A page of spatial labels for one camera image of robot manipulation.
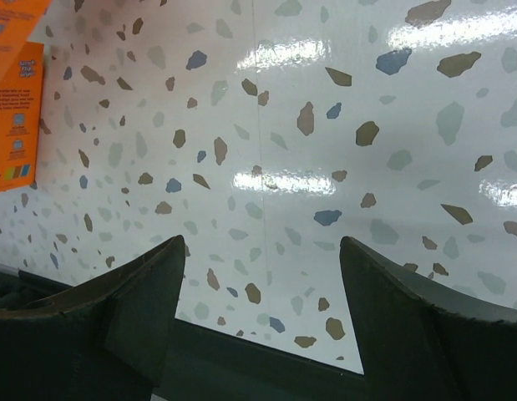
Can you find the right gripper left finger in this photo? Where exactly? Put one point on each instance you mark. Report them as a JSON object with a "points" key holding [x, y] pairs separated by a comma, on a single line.
{"points": [[105, 339]]}

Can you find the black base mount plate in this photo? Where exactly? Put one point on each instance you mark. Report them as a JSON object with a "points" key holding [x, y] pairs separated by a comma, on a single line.
{"points": [[202, 364]]}

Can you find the orange box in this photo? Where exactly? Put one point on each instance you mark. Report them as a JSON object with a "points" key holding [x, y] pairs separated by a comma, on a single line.
{"points": [[21, 87]]}

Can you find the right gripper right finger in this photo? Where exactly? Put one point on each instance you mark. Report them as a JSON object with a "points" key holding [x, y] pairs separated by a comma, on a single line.
{"points": [[421, 340]]}

